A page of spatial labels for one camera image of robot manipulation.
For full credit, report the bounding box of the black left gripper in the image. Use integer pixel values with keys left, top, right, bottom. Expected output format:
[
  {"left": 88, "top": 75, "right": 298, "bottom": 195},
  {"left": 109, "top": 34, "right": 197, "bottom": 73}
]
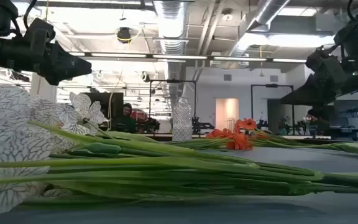
[{"left": 17, "top": 42, "right": 93, "bottom": 86}]

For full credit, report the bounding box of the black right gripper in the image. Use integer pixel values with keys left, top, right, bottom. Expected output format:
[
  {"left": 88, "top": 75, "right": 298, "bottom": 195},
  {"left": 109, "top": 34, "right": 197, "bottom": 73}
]
[{"left": 280, "top": 58, "right": 348, "bottom": 105}]

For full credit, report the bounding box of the yellow artificial tulip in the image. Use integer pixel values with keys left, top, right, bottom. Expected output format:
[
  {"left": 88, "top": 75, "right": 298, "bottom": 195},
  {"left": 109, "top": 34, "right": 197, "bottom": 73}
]
[{"left": 268, "top": 141, "right": 358, "bottom": 156}]

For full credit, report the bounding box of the large white flower bunch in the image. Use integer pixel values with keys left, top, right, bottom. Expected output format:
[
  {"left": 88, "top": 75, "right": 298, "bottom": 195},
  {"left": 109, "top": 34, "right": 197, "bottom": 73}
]
[{"left": 0, "top": 85, "right": 358, "bottom": 220}]

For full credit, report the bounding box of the clear cut-glass vase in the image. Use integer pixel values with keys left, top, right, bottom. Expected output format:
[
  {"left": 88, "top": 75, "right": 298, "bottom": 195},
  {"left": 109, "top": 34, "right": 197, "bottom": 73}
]
[{"left": 172, "top": 96, "right": 193, "bottom": 142}]

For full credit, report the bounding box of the person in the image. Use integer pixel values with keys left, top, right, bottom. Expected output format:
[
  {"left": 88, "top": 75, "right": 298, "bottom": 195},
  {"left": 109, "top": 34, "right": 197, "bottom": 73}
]
[
  {"left": 116, "top": 102, "right": 138, "bottom": 134},
  {"left": 305, "top": 107, "right": 333, "bottom": 138}
]

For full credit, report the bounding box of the dark desk with monitors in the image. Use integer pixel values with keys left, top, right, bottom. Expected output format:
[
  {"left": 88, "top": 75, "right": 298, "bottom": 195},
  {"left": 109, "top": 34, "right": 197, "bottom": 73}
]
[{"left": 331, "top": 99, "right": 358, "bottom": 141}]

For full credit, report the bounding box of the black monitor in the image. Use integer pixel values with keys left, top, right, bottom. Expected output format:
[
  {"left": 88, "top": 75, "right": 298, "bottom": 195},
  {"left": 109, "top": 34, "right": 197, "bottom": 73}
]
[{"left": 82, "top": 91, "right": 124, "bottom": 131}]

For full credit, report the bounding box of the red machine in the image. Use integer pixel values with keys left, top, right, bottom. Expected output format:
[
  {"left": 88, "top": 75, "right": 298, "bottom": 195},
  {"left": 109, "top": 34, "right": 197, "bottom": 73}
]
[{"left": 131, "top": 110, "right": 149, "bottom": 123}]

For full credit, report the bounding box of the long ceiling light bar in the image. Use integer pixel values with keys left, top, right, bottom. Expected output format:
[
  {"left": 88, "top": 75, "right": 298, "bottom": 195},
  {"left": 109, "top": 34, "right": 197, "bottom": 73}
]
[{"left": 68, "top": 51, "right": 307, "bottom": 64}]

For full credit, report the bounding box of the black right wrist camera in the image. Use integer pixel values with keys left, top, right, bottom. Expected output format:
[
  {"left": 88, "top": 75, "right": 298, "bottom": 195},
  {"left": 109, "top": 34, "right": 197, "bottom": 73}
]
[{"left": 305, "top": 45, "right": 326, "bottom": 62}]

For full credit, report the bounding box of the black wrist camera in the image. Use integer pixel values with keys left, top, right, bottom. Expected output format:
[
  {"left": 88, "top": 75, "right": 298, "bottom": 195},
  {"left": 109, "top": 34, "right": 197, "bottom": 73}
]
[
  {"left": 305, "top": 45, "right": 326, "bottom": 62},
  {"left": 24, "top": 17, "right": 57, "bottom": 48}
]

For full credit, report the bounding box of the black gantry frame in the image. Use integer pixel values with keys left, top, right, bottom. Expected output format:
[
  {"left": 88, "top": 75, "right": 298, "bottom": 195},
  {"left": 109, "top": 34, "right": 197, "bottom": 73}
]
[
  {"left": 149, "top": 79, "right": 198, "bottom": 138},
  {"left": 250, "top": 83, "right": 295, "bottom": 136}
]

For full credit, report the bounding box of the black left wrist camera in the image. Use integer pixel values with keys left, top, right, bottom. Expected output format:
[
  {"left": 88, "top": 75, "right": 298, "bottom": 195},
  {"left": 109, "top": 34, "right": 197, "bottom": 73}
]
[{"left": 24, "top": 17, "right": 57, "bottom": 48}]

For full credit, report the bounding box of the black hanging ceiling camera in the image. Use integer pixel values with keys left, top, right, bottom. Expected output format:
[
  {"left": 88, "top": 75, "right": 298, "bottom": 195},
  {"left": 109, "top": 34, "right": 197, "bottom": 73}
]
[{"left": 116, "top": 27, "right": 132, "bottom": 44}]

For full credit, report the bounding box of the silver round ventilation duct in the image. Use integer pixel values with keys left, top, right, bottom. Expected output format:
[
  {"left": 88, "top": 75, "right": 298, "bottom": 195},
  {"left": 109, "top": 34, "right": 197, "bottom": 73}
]
[
  {"left": 152, "top": 0, "right": 190, "bottom": 103},
  {"left": 228, "top": 0, "right": 291, "bottom": 57}
]

